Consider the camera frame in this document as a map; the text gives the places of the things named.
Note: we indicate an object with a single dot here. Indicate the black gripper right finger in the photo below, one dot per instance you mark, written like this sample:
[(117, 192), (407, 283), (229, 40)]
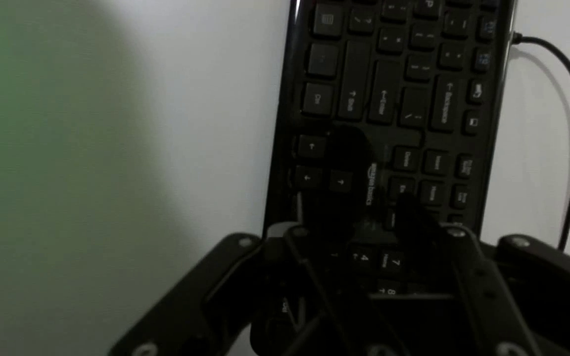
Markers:
[(489, 289)]

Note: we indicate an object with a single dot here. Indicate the black computer keyboard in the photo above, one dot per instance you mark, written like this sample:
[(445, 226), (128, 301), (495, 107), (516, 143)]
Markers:
[(396, 85)]

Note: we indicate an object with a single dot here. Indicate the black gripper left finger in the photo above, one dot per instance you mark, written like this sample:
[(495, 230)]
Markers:
[(212, 297)]

